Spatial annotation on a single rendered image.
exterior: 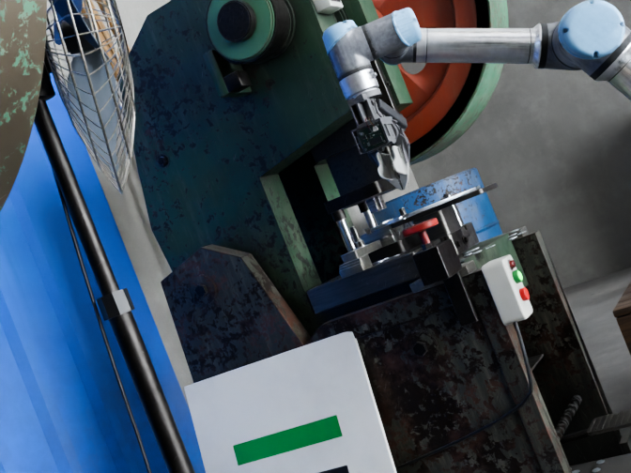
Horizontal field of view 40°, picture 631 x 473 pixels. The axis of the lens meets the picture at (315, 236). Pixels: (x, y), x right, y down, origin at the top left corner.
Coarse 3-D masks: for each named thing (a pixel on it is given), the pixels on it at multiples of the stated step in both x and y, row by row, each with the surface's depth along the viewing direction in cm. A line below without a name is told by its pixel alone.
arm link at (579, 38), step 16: (592, 0) 169; (576, 16) 168; (592, 16) 168; (608, 16) 167; (560, 32) 172; (576, 32) 168; (592, 32) 167; (608, 32) 167; (624, 32) 169; (560, 48) 175; (576, 48) 168; (592, 48) 167; (608, 48) 167; (624, 48) 168; (576, 64) 175; (592, 64) 171; (608, 64) 169; (624, 64) 169; (608, 80) 173; (624, 80) 170
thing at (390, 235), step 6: (408, 222) 223; (384, 228) 212; (390, 228) 212; (396, 228) 215; (402, 228) 218; (372, 234) 214; (378, 234) 213; (384, 234) 213; (390, 234) 212; (396, 234) 214; (402, 234) 217; (366, 240) 215; (372, 240) 214; (384, 240) 213; (390, 240) 212; (396, 240) 213
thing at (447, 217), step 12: (480, 192) 201; (444, 204) 205; (420, 216) 208; (432, 216) 209; (444, 216) 209; (432, 228) 209; (444, 228) 208; (456, 228) 213; (432, 240) 210; (444, 240) 208; (456, 240) 210; (468, 240) 214; (456, 252) 208
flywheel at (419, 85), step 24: (384, 0) 249; (408, 0) 245; (432, 0) 242; (456, 0) 236; (480, 0) 238; (432, 24) 243; (456, 24) 237; (480, 24) 237; (432, 72) 246; (456, 72) 239; (480, 72) 247; (432, 96) 245; (456, 96) 240; (408, 120) 248; (432, 120) 244
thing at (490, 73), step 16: (496, 0) 234; (496, 16) 233; (496, 64) 240; (480, 80) 232; (496, 80) 246; (480, 96) 239; (464, 112) 236; (480, 112) 250; (448, 128) 257; (464, 128) 249; (432, 144) 260; (448, 144) 253; (416, 160) 250
